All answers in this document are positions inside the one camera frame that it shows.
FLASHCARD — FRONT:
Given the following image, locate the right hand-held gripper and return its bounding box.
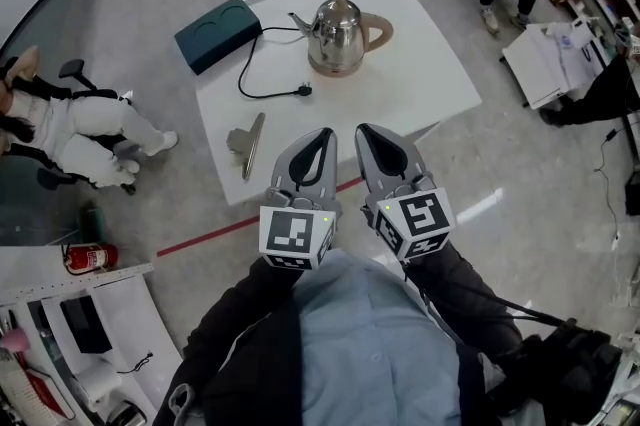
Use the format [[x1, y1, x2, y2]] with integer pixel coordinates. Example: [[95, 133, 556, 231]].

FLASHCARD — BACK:
[[354, 123, 457, 261]]

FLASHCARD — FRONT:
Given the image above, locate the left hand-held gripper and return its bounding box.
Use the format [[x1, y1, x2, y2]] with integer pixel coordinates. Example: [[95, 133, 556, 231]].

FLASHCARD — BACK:
[[258, 127, 344, 271]]

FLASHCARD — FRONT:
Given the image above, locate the person's right forearm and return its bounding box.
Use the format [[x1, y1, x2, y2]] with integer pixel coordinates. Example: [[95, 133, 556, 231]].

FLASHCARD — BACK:
[[407, 241, 524, 360]]

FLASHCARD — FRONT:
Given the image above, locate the person's left forearm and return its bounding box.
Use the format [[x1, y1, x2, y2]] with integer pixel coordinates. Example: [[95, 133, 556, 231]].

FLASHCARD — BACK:
[[172, 256, 301, 410]]

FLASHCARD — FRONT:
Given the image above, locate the large metal clip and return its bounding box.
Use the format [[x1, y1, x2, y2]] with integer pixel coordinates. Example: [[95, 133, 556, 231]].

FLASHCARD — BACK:
[[226, 112, 267, 181]]

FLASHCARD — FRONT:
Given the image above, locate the white table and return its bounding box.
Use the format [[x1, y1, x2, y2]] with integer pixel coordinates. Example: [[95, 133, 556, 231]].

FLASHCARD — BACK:
[[194, 0, 483, 207]]

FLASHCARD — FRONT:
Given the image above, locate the red floor tape line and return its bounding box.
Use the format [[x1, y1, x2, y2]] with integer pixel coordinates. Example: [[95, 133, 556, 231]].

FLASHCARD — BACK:
[[156, 176, 364, 259]]

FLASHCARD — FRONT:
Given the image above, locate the dark teal flat box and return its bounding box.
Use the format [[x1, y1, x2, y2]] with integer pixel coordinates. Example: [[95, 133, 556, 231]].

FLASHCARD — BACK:
[[173, 0, 262, 76]]

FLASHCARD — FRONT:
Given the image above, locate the white low cabinet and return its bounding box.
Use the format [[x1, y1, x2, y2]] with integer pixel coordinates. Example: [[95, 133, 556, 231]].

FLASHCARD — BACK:
[[501, 21, 609, 110]]

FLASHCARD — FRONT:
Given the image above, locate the person's blue shirt torso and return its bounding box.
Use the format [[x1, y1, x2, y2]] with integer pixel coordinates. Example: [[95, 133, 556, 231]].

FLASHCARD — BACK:
[[292, 247, 464, 426]]

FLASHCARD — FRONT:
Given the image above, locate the red fire extinguisher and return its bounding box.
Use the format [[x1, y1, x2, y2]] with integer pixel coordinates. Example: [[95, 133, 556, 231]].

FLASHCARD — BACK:
[[62, 242, 120, 276]]

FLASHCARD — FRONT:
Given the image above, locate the black floor unit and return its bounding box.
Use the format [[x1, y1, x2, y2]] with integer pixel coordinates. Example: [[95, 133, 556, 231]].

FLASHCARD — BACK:
[[624, 168, 640, 215]]

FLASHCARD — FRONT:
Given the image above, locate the black office chair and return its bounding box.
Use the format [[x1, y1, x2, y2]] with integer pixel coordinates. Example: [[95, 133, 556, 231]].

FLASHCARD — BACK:
[[0, 58, 139, 195]]

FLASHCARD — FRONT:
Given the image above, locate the black rectangular box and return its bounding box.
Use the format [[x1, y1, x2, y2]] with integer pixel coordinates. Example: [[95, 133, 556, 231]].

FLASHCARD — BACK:
[[59, 296, 112, 355]]

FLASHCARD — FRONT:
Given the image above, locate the black bag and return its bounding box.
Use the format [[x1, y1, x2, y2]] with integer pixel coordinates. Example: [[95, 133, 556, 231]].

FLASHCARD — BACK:
[[492, 318, 624, 426]]

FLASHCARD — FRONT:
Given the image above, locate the white paper roll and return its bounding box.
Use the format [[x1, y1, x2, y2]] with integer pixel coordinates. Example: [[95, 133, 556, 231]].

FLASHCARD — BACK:
[[74, 358, 124, 408]]

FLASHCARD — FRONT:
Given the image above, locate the pink round object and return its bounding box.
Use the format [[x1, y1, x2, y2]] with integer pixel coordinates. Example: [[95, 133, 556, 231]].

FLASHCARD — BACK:
[[0, 331, 29, 355]]

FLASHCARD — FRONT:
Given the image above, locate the red carton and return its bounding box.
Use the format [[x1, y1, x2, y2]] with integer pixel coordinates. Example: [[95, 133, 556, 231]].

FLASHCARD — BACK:
[[24, 366, 66, 420]]

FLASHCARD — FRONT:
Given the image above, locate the white perforated basket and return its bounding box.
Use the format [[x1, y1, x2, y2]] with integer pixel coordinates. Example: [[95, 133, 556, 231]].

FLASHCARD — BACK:
[[0, 358, 51, 426]]

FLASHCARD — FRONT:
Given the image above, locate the black power cable with plug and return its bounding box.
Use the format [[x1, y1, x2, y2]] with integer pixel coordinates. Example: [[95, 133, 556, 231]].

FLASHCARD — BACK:
[[237, 26, 315, 100]]

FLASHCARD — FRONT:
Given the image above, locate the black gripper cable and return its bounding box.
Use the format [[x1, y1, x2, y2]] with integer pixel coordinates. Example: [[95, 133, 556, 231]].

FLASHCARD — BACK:
[[402, 258, 571, 328]]

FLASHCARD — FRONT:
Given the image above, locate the white perforated shelf rail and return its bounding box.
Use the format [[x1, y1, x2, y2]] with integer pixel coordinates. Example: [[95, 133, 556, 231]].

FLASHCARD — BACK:
[[0, 263, 155, 300]]

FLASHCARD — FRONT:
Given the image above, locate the short black cable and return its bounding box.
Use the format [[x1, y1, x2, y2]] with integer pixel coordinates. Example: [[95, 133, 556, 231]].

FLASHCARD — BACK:
[[117, 351, 154, 375]]

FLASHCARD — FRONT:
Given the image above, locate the grey strap buckle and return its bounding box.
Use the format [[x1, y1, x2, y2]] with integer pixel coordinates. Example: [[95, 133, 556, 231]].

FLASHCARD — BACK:
[[167, 383, 196, 420]]

